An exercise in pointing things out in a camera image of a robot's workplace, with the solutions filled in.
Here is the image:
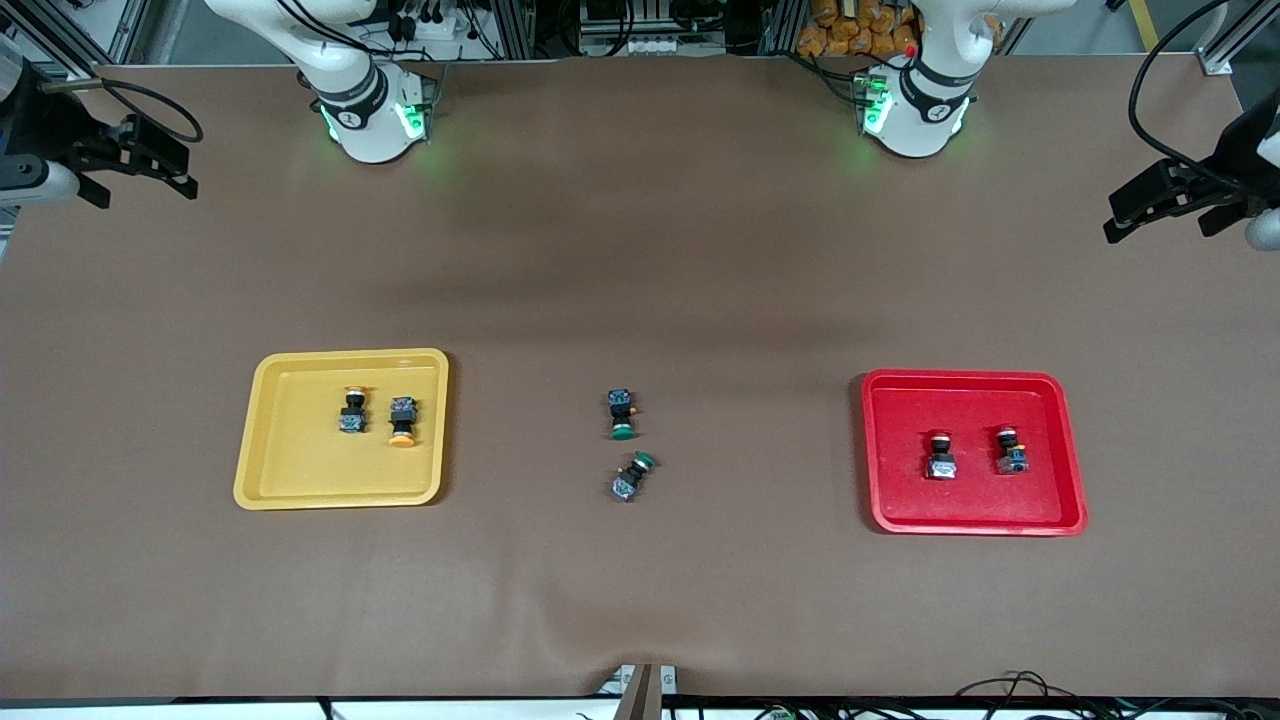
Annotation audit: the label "red plastic tray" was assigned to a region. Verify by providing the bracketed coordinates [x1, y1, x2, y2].
[862, 369, 1089, 537]

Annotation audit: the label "white power strip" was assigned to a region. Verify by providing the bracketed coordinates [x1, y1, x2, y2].
[395, 10, 461, 43]

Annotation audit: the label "yellow plastic tray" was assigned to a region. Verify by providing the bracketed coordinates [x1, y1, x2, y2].
[235, 348, 451, 511]

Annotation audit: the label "orange packed bags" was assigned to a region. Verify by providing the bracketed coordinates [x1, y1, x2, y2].
[797, 0, 921, 58]

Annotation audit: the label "brown table mat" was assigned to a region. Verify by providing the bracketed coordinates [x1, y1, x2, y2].
[0, 55, 1280, 701]

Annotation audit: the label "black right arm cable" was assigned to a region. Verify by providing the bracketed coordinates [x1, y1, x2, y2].
[95, 78, 205, 144]

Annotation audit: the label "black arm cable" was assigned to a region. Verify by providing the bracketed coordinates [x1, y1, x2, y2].
[95, 78, 205, 144]
[1128, 0, 1233, 191]

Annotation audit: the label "aluminium frame strut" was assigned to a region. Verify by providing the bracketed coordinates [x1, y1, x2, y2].
[495, 0, 538, 59]
[1195, 0, 1263, 77]
[0, 0, 101, 91]
[763, 0, 807, 56]

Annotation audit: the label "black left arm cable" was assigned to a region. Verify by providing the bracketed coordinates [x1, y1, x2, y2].
[1128, 0, 1233, 191]

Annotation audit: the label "black floor cables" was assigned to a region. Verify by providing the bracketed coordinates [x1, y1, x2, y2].
[950, 670, 1280, 720]

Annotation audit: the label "metal table edge bracket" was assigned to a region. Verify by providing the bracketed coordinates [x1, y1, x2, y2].
[598, 663, 681, 720]

